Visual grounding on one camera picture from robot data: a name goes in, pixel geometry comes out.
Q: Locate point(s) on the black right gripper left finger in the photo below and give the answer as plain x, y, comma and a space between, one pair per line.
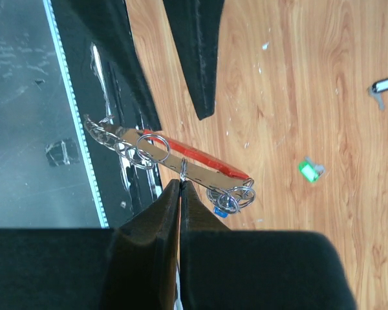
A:
130, 267

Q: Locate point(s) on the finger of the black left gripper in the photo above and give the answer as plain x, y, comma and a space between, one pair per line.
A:
195, 29
108, 22

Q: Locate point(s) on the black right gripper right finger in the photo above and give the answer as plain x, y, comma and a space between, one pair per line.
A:
225, 269

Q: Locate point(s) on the blue tagged key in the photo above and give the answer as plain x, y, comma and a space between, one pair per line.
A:
219, 212

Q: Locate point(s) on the red-handled metal key organizer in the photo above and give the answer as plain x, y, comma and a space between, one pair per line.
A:
227, 187

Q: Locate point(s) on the green tagged key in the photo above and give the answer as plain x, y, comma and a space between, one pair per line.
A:
310, 170

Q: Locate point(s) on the black tagged key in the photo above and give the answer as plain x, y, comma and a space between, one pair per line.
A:
375, 91

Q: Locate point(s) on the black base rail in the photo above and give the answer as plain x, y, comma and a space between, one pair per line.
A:
110, 88

